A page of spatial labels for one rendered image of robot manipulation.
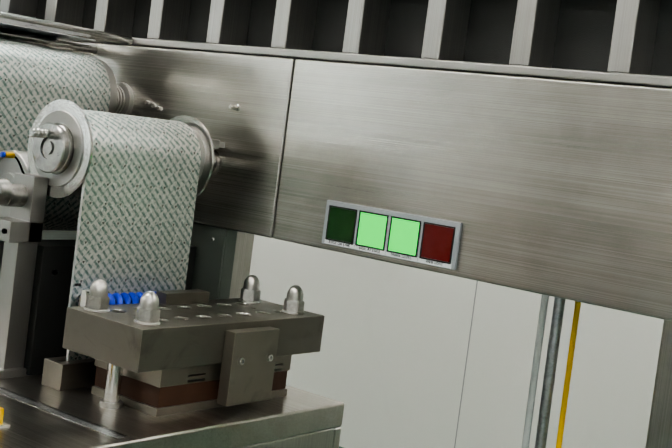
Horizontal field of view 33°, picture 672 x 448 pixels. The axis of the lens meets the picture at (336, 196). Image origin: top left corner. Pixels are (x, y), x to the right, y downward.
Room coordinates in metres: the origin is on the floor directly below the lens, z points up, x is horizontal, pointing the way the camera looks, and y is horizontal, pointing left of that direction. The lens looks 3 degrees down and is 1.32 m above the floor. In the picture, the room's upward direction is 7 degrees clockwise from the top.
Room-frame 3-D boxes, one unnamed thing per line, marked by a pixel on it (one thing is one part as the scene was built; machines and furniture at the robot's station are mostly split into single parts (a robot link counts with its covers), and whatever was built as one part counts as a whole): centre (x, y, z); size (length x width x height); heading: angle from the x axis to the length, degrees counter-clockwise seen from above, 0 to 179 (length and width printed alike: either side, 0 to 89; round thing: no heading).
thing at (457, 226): (1.73, -0.09, 1.19); 0.25 x 0.01 x 0.07; 53
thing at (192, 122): (1.91, 0.27, 1.25); 0.15 x 0.01 x 0.15; 53
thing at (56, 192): (1.71, 0.42, 1.25); 0.15 x 0.01 x 0.15; 53
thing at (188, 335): (1.73, 0.18, 1.00); 0.40 x 0.16 x 0.06; 143
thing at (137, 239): (1.77, 0.30, 1.11); 0.23 x 0.01 x 0.18; 143
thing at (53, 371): (1.77, 0.30, 0.92); 0.28 x 0.04 x 0.04; 143
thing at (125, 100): (2.09, 0.44, 1.34); 0.07 x 0.07 x 0.07; 53
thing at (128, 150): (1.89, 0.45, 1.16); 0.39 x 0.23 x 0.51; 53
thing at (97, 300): (1.62, 0.32, 1.05); 0.04 x 0.04 x 0.04
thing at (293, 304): (1.83, 0.04, 1.05); 0.04 x 0.04 x 0.04
